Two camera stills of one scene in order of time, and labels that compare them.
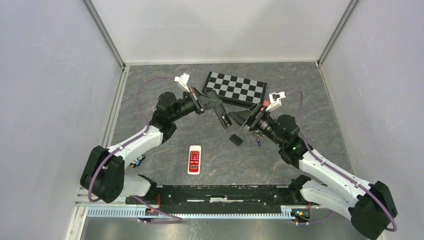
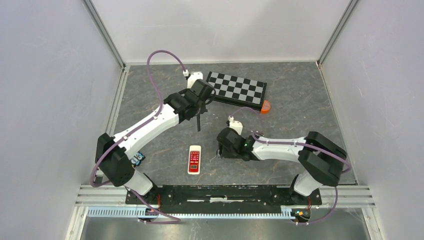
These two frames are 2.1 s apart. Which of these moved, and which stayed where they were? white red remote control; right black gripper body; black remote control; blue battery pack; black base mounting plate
Moved: right black gripper body; black remote control
Stayed: black base mounting plate; blue battery pack; white red remote control
